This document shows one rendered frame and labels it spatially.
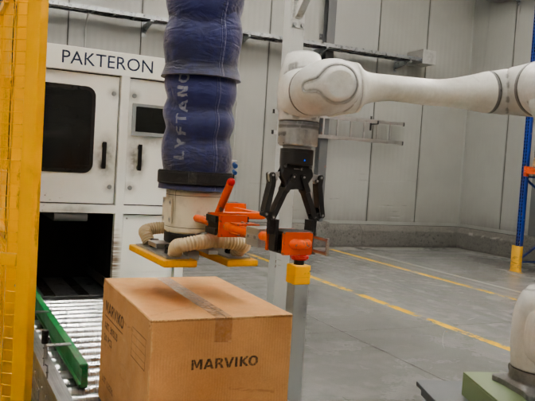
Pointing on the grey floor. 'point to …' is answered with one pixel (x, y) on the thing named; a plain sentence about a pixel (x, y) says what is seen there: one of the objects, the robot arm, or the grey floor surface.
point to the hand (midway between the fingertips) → (290, 238)
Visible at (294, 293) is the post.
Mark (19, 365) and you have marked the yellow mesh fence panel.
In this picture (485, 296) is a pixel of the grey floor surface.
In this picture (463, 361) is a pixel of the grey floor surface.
